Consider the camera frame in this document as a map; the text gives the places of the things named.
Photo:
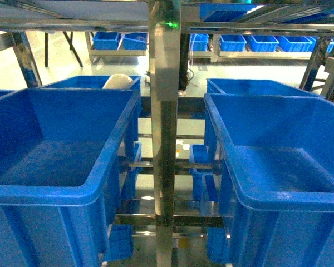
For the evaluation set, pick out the white object in bin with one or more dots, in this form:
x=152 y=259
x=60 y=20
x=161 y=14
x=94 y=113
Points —
x=118 y=82

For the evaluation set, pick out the rear right blue bin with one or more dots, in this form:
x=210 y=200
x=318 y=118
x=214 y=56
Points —
x=254 y=87

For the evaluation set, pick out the blue bin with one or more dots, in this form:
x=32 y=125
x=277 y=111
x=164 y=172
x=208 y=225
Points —
x=96 y=82
x=254 y=87
x=63 y=155
x=275 y=155

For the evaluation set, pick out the rear left blue bin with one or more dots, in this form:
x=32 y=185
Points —
x=96 y=82

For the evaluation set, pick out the front left blue bin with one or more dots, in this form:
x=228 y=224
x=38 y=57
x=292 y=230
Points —
x=63 y=155

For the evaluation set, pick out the front right blue bin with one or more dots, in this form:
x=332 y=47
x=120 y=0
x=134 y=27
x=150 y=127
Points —
x=275 y=155

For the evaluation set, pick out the steel vertical rack post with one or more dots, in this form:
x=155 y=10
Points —
x=164 y=49

